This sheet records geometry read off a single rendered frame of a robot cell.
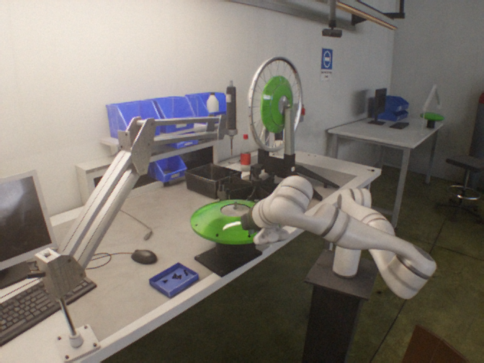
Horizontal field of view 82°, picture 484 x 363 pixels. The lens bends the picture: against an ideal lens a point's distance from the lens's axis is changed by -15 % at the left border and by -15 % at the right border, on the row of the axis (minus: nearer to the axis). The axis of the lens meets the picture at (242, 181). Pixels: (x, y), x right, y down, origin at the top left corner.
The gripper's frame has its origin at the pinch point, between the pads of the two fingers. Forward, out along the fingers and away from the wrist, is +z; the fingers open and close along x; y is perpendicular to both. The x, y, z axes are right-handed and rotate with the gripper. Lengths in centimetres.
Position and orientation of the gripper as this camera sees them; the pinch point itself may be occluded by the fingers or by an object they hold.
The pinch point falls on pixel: (248, 232)
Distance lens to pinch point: 100.2
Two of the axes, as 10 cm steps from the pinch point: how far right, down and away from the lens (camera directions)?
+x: -9.5, 1.1, -2.8
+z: -2.5, 2.6, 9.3
